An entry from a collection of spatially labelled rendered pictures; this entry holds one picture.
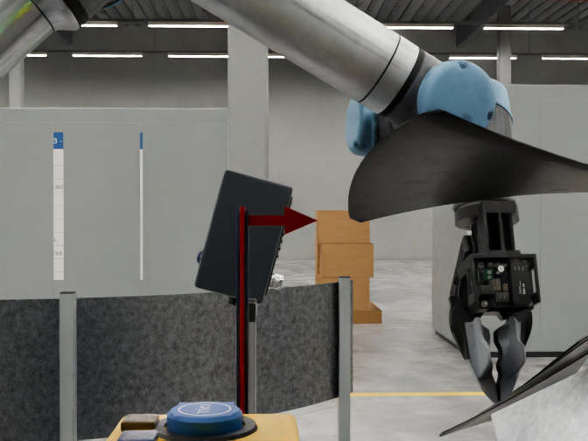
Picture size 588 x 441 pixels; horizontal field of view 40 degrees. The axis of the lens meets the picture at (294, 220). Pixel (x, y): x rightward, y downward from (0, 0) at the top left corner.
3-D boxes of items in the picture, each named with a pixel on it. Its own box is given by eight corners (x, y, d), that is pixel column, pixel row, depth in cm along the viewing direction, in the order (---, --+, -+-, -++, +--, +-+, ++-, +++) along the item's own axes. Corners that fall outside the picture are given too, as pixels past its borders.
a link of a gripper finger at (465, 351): (454, 359, 88) (449, 279, 90) (451, 360, 89) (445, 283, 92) (497, 358, 88) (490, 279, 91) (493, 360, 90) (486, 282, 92)
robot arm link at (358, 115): (372, 74, 84) (470, 83, 87) (343, 94, 95) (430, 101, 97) (369, 150, 84) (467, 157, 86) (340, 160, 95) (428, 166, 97)
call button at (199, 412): (241, 449, 41) (241, 415, 41) (162, 449, 41) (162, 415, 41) (243, 428, 45) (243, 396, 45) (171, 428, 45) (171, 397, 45)
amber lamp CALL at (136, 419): (155, 433, 42) (155, 421, 42) (120, 433, 42) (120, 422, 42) (159, 423, 44) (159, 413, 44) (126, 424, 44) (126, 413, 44)
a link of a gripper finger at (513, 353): (511, 401, 82) (503, 311, 85) (495, 404, 88) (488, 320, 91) (541, 400, 83) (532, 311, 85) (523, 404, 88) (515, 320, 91)
